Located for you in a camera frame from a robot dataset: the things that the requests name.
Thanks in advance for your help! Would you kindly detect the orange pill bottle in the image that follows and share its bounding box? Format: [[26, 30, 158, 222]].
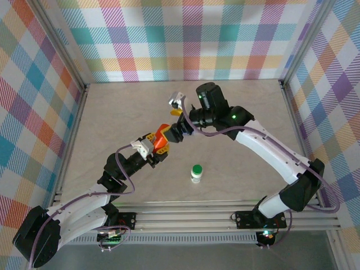
[[153, 123, 172, 150]]

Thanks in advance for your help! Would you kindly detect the white bottle with green cap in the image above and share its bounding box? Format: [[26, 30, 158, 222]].
[[190, 164, 204, 185]]

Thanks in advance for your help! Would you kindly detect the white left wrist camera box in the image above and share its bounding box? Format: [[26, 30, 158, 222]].
[[131, 138, 155, 160]]

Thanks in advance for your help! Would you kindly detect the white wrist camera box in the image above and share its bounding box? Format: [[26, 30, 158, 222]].
[[168, 91, 186, 110], [131, 138, 155, 160]]

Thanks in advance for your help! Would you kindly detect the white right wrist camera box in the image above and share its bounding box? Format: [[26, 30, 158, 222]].
[[168, 91, 186, 110]]

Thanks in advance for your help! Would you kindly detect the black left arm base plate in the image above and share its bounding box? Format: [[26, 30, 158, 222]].
[[97, 211, 138, 231]]

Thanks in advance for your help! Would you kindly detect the aluminium side rail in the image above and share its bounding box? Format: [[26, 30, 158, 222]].
[[52, 84, 91, 203], [278, 80, 349, 270]]

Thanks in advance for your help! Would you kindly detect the long aluminium base rail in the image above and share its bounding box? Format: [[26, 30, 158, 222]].
[[53, 199, 340, 232]]

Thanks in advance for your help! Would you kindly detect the grey slotted cable duct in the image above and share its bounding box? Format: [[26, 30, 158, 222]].
[[60, 235, 259, 245]]

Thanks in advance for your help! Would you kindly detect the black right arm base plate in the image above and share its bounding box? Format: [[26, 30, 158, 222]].
[[234, 210, 288, 229]]

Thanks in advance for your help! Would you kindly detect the aluminium frame post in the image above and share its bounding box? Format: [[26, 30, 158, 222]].
[[35, 0, 91, 93], [280, 0, 332, 85]]

